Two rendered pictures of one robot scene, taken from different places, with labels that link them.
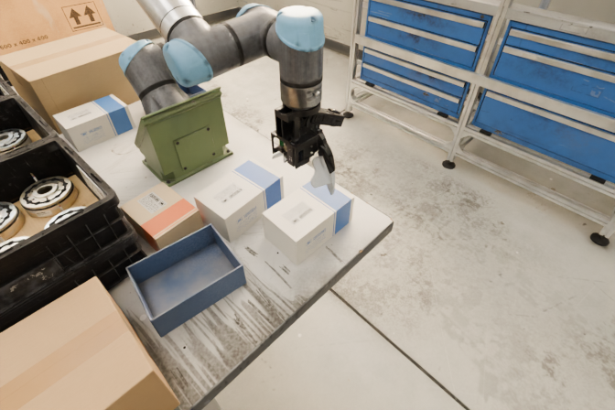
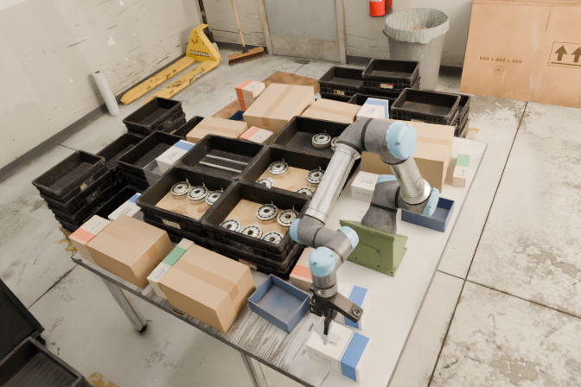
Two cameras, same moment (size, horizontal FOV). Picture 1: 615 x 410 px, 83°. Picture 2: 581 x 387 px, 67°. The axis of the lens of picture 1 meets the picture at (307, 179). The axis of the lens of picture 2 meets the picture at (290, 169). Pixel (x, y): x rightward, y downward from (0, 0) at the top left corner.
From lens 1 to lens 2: 1.20 m
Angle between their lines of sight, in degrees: 61
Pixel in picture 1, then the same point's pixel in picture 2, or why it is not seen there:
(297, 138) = (316, 301)
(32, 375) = (208, 275)
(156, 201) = not seen: hidden behind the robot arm
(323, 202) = (344, 350)
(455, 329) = not seen: outside the picture
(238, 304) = (275, 335)
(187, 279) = (282, 304)
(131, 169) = not seen: hidden behind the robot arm
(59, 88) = (374, 159)
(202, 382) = (234, 338)
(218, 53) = (303, 238)
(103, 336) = (225, 286)
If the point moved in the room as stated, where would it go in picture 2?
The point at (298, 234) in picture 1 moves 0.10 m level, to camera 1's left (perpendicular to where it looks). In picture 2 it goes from (311, 344) to (303, 320)
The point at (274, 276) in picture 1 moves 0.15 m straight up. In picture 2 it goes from (296, 347) to (291, 324)
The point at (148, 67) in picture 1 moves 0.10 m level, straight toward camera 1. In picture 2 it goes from (381, 193) to (364, 206)
